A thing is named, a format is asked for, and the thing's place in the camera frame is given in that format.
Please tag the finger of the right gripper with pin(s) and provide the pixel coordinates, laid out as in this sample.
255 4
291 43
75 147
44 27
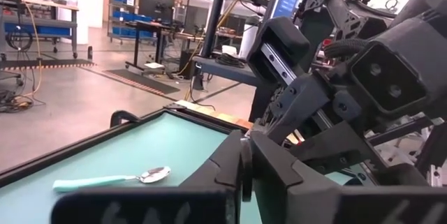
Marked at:
338 147
300 105

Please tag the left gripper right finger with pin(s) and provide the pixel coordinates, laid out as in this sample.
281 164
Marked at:
276 182

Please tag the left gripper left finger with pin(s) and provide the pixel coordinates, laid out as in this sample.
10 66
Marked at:
209 175

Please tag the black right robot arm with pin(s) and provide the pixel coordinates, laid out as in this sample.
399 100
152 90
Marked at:
349 18

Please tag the white cylindrical container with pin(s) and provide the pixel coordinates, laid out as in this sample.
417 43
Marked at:
248 39

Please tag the grey desk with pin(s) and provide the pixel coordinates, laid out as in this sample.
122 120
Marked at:
227 72

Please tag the black monitor pole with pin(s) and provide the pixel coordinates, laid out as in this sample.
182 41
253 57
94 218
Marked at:
214 18

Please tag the black floor mat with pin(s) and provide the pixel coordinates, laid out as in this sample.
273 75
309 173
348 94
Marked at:
42 63
146 81

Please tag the black computer monitor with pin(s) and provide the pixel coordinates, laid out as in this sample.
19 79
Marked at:
155 6

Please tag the black standing desk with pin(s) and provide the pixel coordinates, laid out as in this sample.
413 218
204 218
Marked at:
138 42

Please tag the shelf with blue bins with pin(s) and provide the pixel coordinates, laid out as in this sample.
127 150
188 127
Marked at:
131 16

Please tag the background workbench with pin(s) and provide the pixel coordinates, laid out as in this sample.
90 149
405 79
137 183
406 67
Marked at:
49 5

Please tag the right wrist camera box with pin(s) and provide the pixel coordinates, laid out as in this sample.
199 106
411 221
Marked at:
387 77

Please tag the black table frame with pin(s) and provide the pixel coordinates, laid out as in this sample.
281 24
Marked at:
70 150

